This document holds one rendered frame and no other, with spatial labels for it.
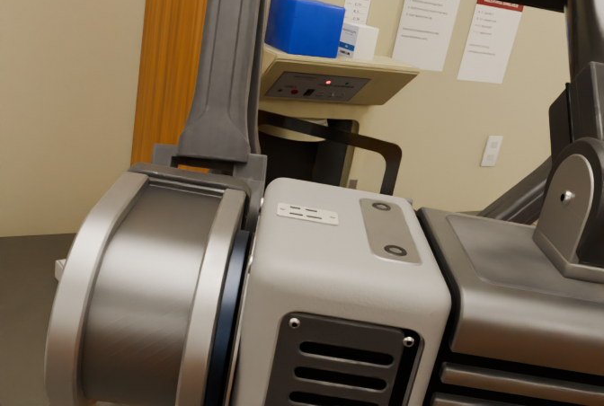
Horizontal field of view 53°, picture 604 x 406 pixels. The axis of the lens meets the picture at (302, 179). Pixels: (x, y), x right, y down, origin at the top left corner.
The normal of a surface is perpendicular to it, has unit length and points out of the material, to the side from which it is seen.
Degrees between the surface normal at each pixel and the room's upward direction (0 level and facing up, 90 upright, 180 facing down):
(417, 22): 90
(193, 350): 74
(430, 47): 90
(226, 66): 62
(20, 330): 0
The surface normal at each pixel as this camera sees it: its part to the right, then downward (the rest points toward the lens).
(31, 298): 0.18, -0.93
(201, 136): 0.04, -0.16
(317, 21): 0.48, 0.37
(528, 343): 0.00, 0.33
